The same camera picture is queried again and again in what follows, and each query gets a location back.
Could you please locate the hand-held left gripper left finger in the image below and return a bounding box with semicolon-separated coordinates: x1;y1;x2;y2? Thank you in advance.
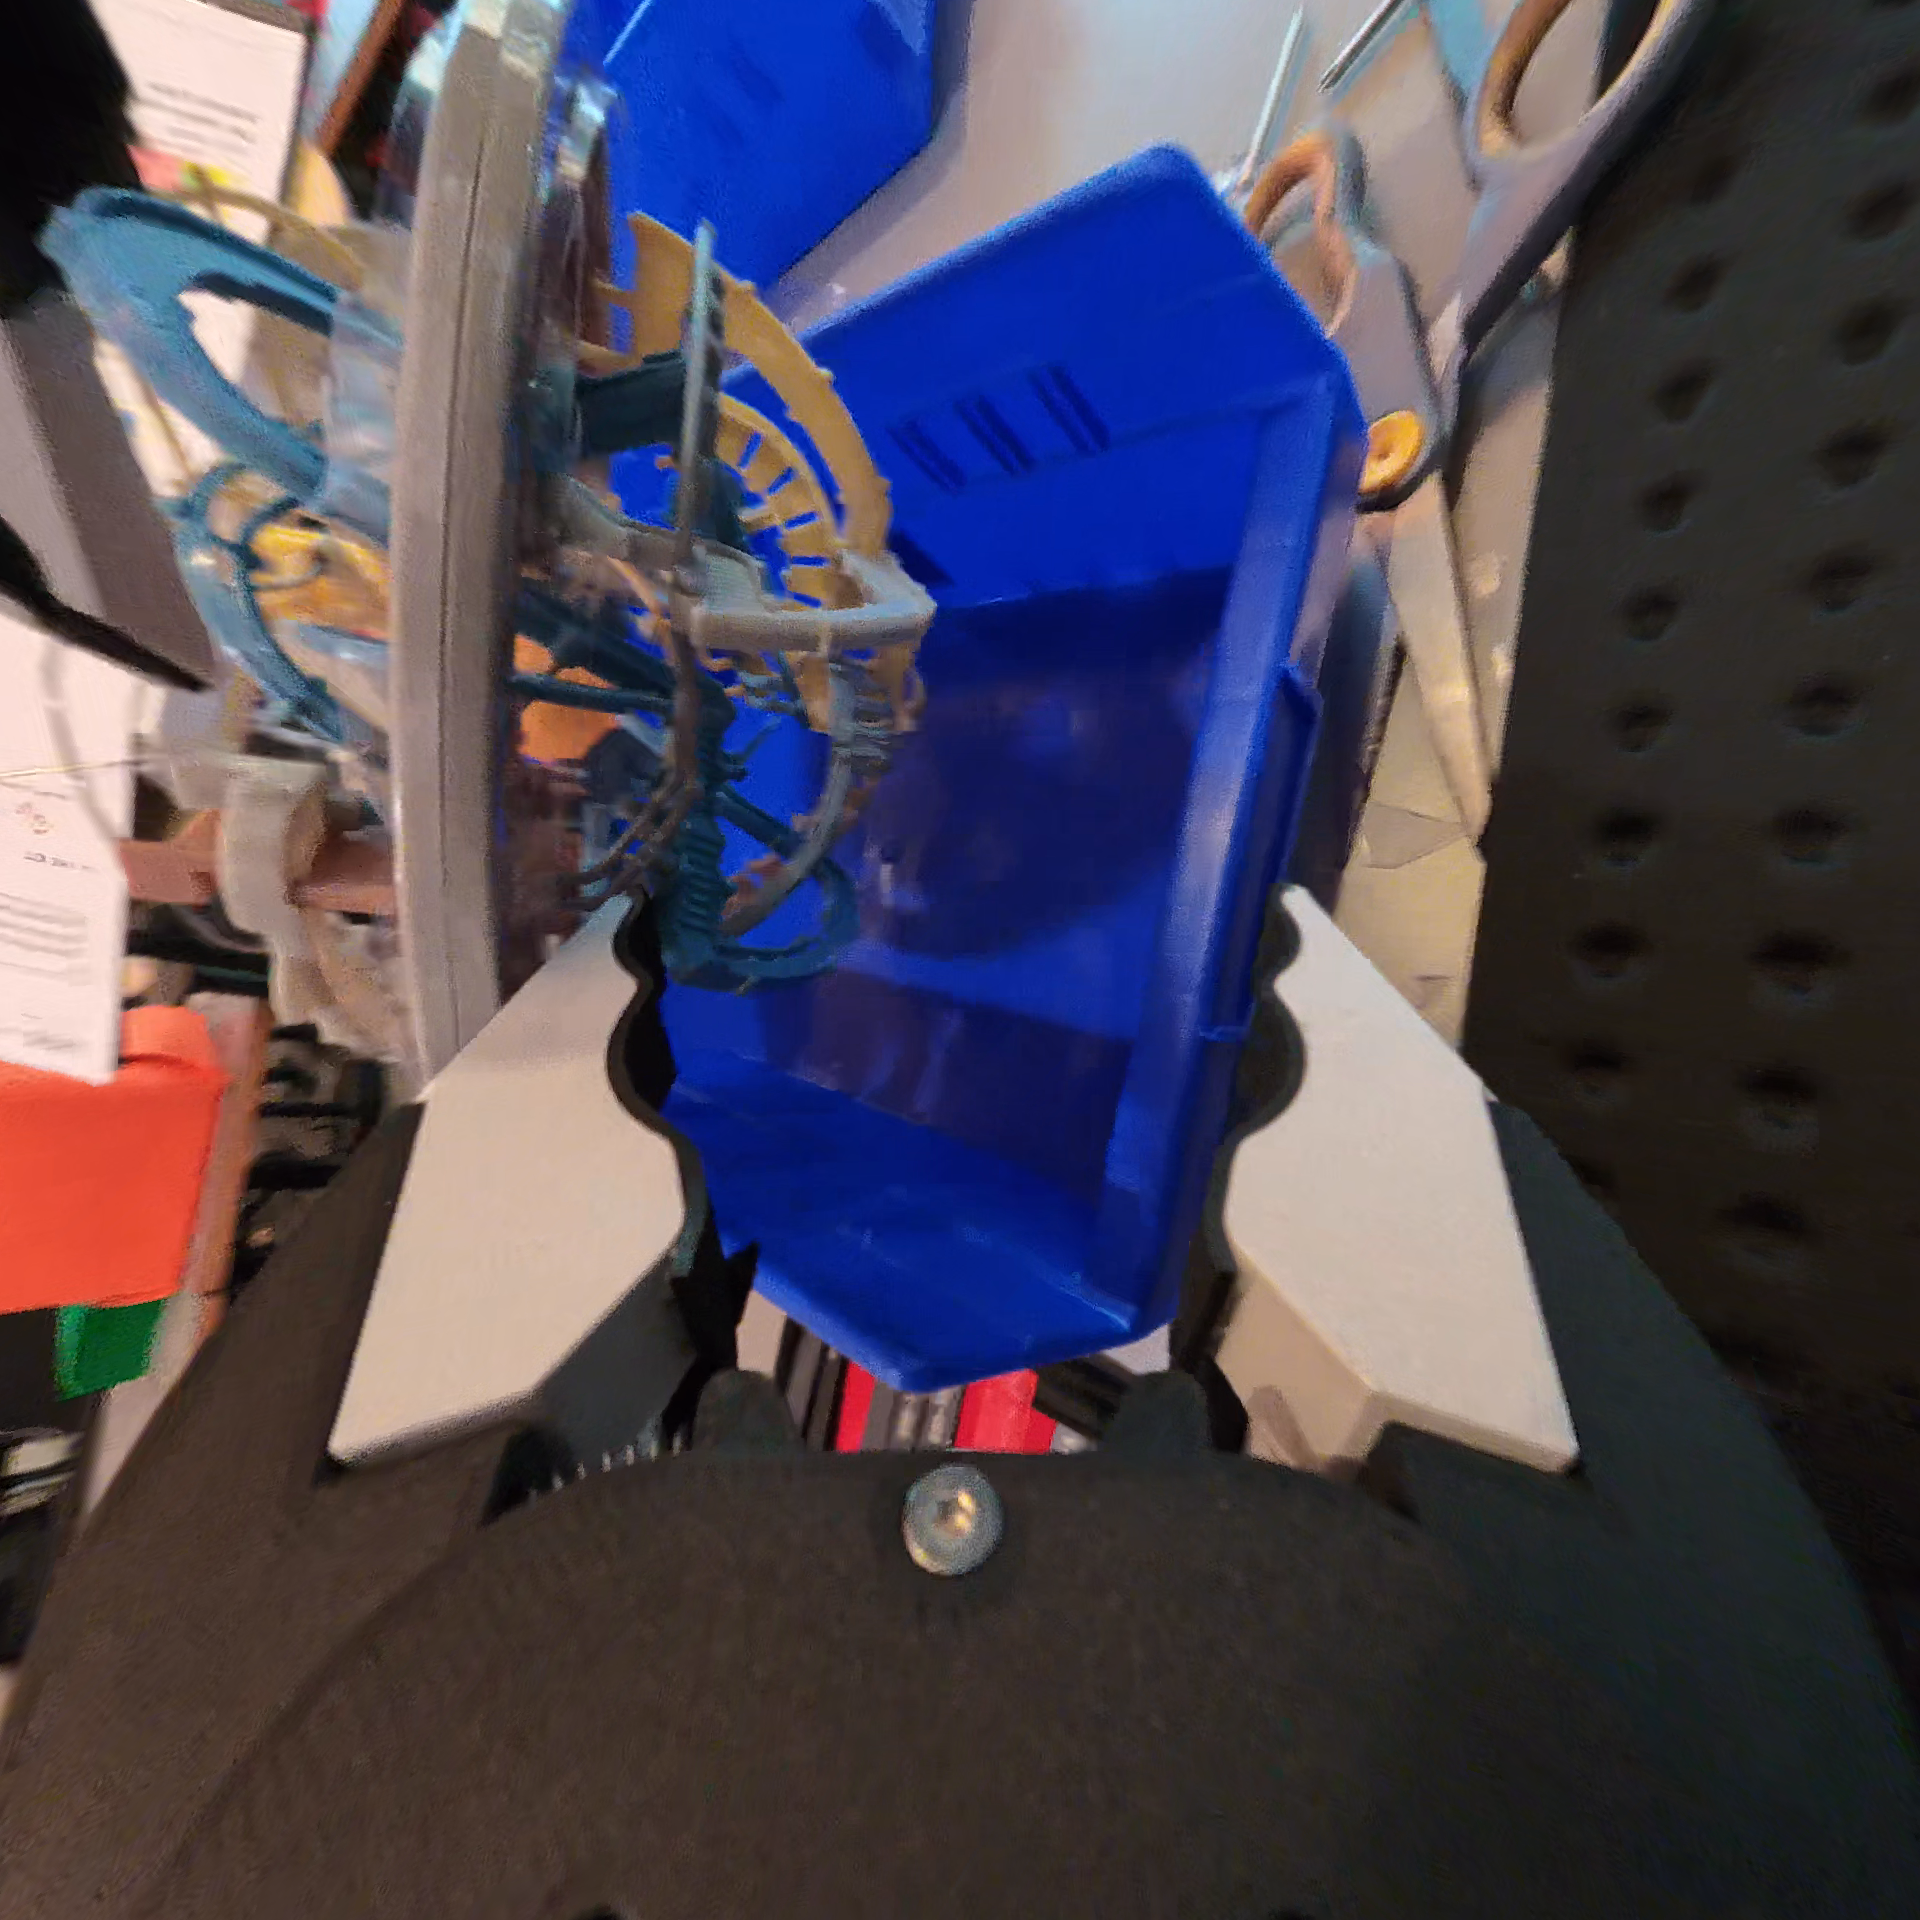
325;891;757;1473

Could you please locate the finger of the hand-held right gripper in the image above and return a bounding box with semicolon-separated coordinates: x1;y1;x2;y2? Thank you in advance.
0;292;219;694

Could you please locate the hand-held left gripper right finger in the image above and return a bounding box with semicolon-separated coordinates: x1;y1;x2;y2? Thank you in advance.
1197;884;1587;1480

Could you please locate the colourful plastic maze ball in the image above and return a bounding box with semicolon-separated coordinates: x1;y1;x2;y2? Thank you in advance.
36;0;942;1085

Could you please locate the blue plastic bin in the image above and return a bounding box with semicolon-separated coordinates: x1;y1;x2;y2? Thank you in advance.
608;142;1376;1393
563;0;964;291

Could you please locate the white paper sheet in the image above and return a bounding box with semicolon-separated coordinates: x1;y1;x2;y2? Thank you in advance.
0;609;140;1085
87;0;312;203

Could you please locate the green block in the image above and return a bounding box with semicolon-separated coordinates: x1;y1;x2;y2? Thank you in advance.
47;1296;164;1402

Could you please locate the red tweezers case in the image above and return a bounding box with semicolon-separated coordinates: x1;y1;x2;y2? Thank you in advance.
772;1332;1150;1461

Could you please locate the black perforated mat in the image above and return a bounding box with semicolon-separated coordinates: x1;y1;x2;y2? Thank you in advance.
1463;0;1920;1594

